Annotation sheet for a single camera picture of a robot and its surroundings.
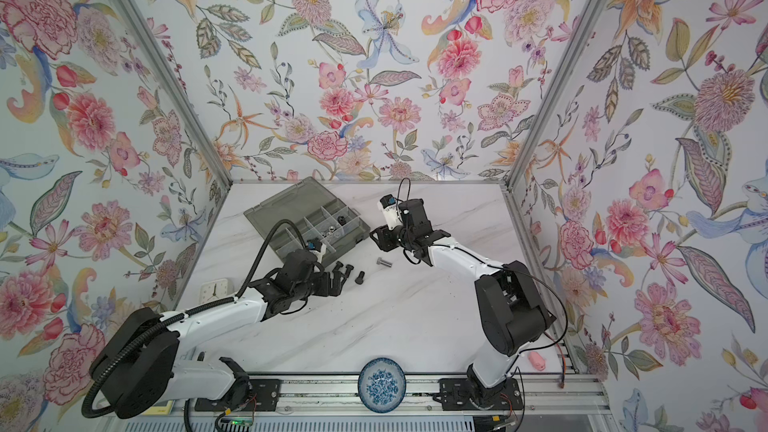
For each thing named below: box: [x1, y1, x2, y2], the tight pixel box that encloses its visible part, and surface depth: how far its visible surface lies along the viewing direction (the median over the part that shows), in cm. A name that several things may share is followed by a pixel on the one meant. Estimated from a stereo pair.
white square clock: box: [200, 278, 228, 303], surface depth 92 cm
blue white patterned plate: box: [358, 357, 407, 414], surface depth 76 cm
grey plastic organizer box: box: [243, 176, 371, 267], surface depth 112 cm
